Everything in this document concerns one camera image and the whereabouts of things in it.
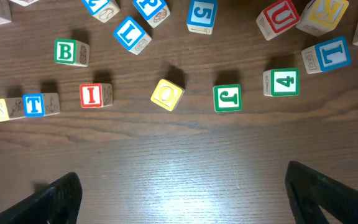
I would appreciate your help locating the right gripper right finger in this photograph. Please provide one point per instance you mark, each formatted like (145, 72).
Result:
(310, 191)

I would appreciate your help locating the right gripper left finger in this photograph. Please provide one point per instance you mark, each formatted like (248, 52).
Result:
(59, 203)

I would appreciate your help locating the blue T block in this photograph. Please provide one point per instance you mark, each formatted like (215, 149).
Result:
(41, 104)

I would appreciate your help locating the green B block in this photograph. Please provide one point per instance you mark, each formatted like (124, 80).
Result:
(71, 52)

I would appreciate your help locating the yellow O block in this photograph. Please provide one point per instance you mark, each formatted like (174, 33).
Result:
(167, 94)

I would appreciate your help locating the yellow S block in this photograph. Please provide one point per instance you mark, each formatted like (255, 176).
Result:
(11, 108)

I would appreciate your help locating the green 4 block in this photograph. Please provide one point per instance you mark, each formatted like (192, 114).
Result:
(281, 82)

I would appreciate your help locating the red I block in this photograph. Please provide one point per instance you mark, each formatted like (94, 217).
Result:
(96, 95)

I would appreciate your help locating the green J block right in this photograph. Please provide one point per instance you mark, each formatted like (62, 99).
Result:
(227, 98)

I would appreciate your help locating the blue L block right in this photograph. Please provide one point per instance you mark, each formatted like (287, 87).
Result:
(326, 56)

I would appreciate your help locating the blue l block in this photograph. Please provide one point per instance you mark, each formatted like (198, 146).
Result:
(132, 36)
(326, 56)

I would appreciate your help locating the yellow K block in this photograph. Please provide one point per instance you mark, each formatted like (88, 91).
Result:
(322, 16)

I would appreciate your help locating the red U block right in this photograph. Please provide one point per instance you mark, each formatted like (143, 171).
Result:
(277, 18)

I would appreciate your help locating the blue 2 block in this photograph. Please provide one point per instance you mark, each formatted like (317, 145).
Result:
(102, 10)

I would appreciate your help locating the blue 5 block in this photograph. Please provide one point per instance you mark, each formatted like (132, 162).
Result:
(201, 16)

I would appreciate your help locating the blue P block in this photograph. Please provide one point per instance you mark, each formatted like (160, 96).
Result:
(153, 11)

